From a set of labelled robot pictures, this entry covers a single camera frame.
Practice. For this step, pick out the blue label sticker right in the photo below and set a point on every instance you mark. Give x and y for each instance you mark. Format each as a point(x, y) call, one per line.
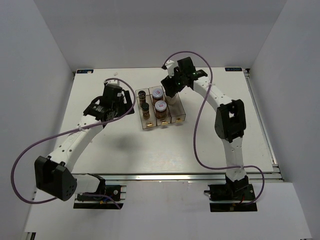
point(233, 69)

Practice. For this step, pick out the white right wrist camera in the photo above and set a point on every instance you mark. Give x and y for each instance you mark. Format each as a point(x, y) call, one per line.
point(169, 66)

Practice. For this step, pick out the brown jar white lid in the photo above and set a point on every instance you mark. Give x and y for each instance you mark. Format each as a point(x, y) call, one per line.
point(157, 95)
point(160, 109)

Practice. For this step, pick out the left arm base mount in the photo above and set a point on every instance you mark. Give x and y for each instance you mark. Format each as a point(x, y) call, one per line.
point(105, 193)

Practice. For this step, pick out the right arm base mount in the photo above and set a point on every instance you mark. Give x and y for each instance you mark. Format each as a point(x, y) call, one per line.
point(223, 200)

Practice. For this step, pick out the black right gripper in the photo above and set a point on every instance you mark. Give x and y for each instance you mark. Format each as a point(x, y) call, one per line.
point(167, 83)

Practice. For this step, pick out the white salt shaker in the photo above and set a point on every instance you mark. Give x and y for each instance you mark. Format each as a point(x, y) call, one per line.
point(171, 100)

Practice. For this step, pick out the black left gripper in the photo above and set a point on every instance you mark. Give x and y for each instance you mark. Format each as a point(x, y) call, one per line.
point(126, 106)

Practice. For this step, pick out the blue label sticker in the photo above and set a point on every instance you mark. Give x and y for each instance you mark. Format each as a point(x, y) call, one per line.
point(233, 69)
point(84, 71)

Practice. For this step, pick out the aluminium table edge rail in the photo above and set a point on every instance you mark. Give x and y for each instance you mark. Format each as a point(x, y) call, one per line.
point(275, 176)

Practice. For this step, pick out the right clear organizer bin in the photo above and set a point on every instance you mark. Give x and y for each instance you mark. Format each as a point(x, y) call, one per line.
point(175, 113)

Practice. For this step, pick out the small black-cap spice bottle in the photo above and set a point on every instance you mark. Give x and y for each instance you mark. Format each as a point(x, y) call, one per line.
point(145, 110)

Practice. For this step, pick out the clear organizer bin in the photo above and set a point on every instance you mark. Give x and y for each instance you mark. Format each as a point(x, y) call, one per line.
point(151, 122)
point(151, 89)
point(175, 113)

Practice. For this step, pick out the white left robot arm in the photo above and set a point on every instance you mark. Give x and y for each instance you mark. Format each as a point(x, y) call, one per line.
point(53, 173)

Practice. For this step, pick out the left clear organizer bin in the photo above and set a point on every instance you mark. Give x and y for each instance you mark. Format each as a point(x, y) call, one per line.
point(151, 122)

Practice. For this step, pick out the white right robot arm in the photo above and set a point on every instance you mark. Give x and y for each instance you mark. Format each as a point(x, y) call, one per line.
point(229, 125)

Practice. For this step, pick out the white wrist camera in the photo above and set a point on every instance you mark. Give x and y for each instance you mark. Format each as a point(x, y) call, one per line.
point(112, 81)
point(169, 66)

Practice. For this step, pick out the middle clear organizer bin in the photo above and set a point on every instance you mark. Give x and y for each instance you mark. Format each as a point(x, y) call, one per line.
point(151, 89)

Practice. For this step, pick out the blue label sticker left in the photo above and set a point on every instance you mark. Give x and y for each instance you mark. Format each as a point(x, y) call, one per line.
point(84, 71)

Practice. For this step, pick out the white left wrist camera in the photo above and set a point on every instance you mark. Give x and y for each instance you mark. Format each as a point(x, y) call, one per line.
point(112, 81)

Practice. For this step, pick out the brown jar white lid front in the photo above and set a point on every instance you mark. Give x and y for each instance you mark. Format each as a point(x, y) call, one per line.
point(160, 109)

